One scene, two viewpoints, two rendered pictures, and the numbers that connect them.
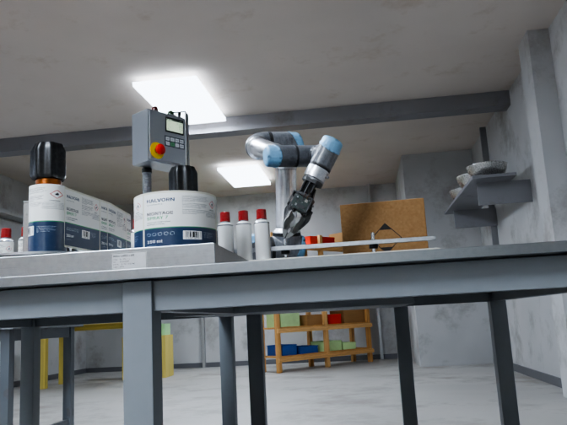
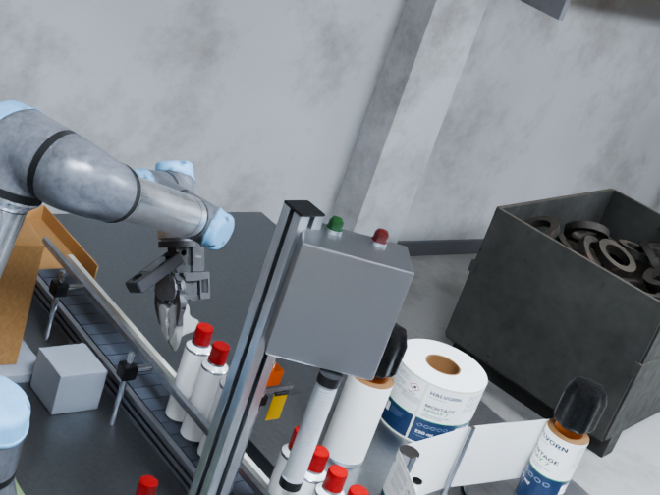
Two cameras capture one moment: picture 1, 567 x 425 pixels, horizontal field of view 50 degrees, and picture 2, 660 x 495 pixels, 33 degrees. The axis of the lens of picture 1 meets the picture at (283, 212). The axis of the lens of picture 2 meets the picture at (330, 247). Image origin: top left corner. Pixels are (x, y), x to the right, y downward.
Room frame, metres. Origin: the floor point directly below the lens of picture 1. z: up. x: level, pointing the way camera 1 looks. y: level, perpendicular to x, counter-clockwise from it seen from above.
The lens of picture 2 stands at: (3.34, 1.34, 2.09)
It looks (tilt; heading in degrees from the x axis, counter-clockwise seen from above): 23 degrees down; 218
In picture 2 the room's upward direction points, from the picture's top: 19 degrees clockwise
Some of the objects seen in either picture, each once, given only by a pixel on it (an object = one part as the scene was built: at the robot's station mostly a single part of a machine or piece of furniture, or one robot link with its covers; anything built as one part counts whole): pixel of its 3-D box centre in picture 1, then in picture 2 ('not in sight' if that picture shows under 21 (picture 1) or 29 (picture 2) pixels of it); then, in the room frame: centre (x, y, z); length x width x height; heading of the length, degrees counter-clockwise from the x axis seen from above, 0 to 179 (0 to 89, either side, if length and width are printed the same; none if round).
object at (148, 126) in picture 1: (159, 141); (336, 298); (2.13, 0.43, 1.38); 0.17 x 0.10 x 0.19; 139
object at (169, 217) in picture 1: (175, 228); (431, 392); (1.48, 0.26, 0.95); 0.20 x 0.20 x 0.14
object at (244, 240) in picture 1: (244, 241); (206, 391); (2.02, 0.14, 0.98); 0.05 x 0.05 x 0.20
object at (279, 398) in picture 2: not in sight; (276, 405); (2.05, 0.33, 1.09); 0.03 x 0.01 x 0.06; 174
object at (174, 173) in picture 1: (184, 216); (365, 392); (1.75, 0.29, 1.03); 0.09 x 0.09 x 0.30
